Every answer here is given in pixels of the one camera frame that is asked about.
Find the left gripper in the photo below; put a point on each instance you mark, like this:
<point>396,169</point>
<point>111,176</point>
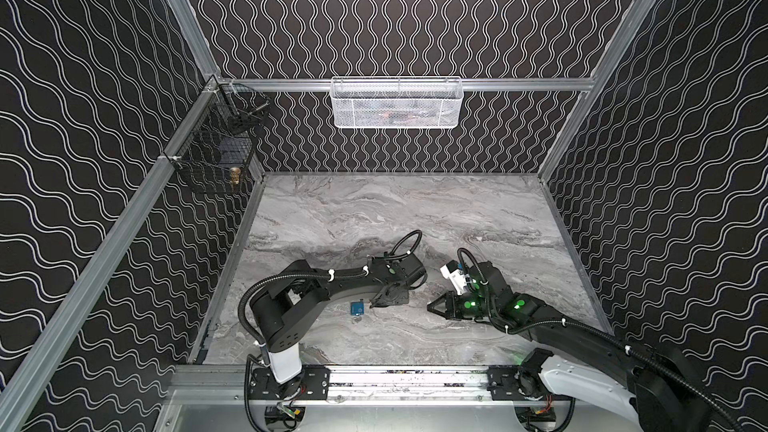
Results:
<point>389,294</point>

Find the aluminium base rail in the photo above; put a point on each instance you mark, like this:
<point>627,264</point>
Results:
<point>397,385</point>

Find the white mesh basket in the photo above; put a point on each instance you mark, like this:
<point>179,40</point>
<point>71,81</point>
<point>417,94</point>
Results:
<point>396,102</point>

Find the blue padlock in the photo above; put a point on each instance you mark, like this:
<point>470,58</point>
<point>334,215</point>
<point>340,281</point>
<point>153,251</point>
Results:
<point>357,308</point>

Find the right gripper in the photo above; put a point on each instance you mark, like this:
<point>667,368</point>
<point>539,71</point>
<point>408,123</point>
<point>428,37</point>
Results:
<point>452,305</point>

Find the black wire basket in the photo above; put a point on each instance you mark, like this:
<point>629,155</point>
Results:
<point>225,134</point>

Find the brass object in basket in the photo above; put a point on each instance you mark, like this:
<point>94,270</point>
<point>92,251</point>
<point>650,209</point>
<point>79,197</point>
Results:
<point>235,174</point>

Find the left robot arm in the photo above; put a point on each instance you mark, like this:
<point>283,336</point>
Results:
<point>278,311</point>

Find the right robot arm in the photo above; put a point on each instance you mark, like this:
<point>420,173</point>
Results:
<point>655,387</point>

